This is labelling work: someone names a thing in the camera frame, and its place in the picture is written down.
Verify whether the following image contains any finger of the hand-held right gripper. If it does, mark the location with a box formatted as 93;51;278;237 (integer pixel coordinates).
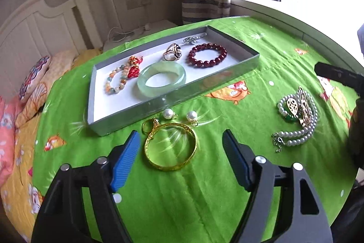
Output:
314;61;364;90

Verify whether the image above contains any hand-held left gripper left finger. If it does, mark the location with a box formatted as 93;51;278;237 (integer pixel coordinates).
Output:
31;130;141;243

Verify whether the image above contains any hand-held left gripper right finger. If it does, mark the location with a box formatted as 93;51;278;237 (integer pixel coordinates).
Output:
222;129;333;243

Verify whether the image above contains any gold bangle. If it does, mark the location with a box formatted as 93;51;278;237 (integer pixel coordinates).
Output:
143;123;197;172

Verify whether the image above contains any gold ring green stone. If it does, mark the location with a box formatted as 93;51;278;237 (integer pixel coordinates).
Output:
141;118;160;135

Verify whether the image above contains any shallow grey cardboard box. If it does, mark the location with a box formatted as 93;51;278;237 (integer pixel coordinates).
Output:
87;25;260;137

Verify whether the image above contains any white pearl necklace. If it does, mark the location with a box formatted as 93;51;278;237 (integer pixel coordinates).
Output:
271;93;318;153

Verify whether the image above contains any pearl earring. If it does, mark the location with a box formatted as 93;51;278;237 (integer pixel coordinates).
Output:
162;108;178;120
186;110;200;127

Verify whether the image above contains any multicolour bead bracelet red tassel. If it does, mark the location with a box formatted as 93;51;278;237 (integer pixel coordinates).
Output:
105;56;143;96

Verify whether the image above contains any pale green jade bangle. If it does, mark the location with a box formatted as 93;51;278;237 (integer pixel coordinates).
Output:
137;61;187;97

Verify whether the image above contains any dark red bead bracelet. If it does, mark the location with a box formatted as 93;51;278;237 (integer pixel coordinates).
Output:
187;43;228;69

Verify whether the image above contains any black flower brooch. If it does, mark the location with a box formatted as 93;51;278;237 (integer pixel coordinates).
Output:
163;43;182;62

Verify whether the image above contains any silver brooch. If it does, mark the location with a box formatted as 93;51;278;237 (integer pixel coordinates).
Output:
183;32;208;45

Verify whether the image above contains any green cartoon printed sheet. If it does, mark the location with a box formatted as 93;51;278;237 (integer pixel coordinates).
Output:
33;15;364;243

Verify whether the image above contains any dark cloth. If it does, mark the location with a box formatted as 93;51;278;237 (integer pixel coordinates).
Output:
347;96;364;172

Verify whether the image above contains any yellow cartoon bed sheet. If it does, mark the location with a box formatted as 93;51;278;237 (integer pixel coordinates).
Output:
0;115;49;240

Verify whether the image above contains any yellow patterned pillow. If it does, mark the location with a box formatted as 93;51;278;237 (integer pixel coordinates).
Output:
15;50;78;128

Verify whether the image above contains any pink floral quilt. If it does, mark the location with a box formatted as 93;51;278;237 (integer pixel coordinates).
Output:
0;95;18;187

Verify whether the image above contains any embroidered floral pillow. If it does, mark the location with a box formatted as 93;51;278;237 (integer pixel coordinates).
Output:
18;56;52;103

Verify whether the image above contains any white nightstand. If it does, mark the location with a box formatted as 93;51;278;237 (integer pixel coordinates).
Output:
102;19;178;53

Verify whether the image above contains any silver pole lamp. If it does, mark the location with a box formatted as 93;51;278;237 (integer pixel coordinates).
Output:
105;0;121;36

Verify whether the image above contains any white wooden headboard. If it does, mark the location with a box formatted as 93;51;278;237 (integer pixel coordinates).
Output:
0;0;95;61

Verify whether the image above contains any white charging cable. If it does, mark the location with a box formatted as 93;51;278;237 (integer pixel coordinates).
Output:
108;5;149;41

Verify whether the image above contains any wall socket panel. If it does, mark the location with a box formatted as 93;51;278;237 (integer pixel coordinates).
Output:
126;0;150;10

